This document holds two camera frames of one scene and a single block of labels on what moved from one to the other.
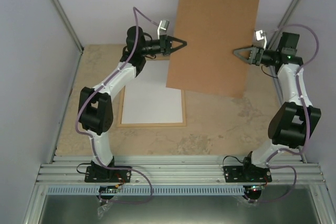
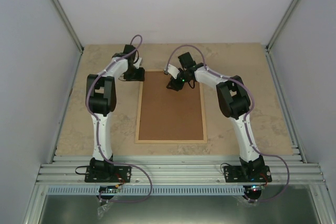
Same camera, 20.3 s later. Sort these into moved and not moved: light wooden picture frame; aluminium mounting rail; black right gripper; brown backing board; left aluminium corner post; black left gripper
Moved: black right gripper; light wooden picture frame; brown backing board; black left gripper
Not moved: aluminium mounting rail; left aluminium corner post
